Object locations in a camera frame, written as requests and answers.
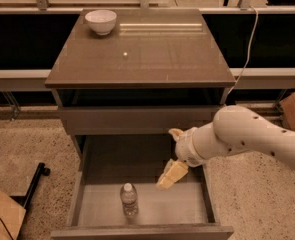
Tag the clear plastic water bottle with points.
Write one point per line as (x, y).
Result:
(129, 199)

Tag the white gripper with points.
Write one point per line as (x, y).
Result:
(185, 147)

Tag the open grey middle drawer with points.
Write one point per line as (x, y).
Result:
(183, 212)

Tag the grey drawer cabinet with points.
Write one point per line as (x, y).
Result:
(151, 58)

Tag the metal railing beam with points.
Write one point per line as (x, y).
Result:
(250, 79)

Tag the black wheeled stand leg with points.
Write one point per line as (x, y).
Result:
(25, 200)

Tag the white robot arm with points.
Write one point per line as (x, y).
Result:
(234, 129)

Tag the white ceramic bowl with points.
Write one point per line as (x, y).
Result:
(102, 22)

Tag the closed grey top drawer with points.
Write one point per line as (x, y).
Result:
(133, 120)

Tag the cardboard box at left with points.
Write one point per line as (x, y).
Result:
(11, 217)

